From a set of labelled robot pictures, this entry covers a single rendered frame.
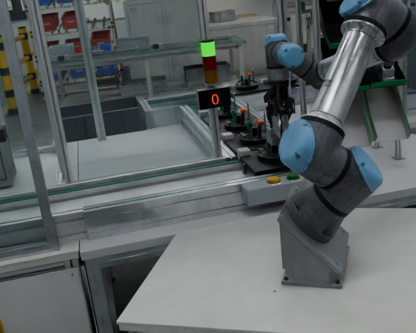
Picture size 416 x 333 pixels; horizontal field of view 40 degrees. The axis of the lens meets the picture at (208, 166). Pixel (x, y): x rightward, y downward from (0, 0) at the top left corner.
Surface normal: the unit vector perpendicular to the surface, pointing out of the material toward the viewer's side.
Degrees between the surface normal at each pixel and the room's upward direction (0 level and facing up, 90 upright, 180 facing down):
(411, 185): 0
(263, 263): 0
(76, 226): 90
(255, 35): 90
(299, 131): 57
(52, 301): 90
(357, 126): 45
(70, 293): 90
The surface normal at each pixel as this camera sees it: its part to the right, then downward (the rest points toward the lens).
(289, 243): -0.31, 0.34
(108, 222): 0.22, 0.29
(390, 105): -0.04, -0.44
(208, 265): -0.11, -0.94
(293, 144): -0.86, -0.35
